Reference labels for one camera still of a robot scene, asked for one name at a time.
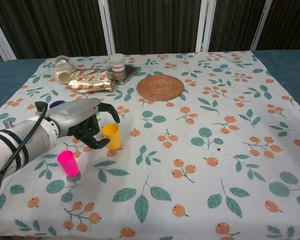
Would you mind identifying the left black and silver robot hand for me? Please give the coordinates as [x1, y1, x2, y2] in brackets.
[45, 97, 121, 150]

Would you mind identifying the dark blue plastic cup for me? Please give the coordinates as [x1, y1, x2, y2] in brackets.
[49, 99, 67, 109]

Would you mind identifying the yellow plastic cup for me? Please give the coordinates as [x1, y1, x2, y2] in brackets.
[101, 123, 122, 150]

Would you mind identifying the pink plastic cup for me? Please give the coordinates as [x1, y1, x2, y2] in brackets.
[56, 149, 80, 178]

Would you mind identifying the golden foil snack bag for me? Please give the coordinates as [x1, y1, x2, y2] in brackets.
[68, 69, 117, 94]

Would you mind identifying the clear jar of beige powder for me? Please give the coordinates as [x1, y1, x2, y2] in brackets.
[54, 55, 73, 84]

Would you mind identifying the small white-lidded jar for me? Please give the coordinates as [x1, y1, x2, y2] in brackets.
[108, 53, 127, 73]

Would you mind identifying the dark folding screen panel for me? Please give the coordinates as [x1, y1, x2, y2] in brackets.
[202, 0, 266, 52]
[251, 0, 300, 51]
[104, 0, 208, 55]
[0, 0, 116, 61]

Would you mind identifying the round woven rattan coaster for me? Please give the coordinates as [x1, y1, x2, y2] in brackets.
[136, 74, 185, 102]

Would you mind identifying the floral print tablecloth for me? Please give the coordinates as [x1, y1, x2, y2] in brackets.
[0, 49, 300, 240]

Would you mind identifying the teal blue table cover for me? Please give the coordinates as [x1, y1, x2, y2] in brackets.
[0, 49, 300, 118]

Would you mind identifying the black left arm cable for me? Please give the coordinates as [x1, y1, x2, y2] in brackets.
[0, 101, 50, 176]

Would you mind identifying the white partition frame post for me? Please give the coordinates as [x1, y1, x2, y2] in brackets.
[0, 7, 16, 61]

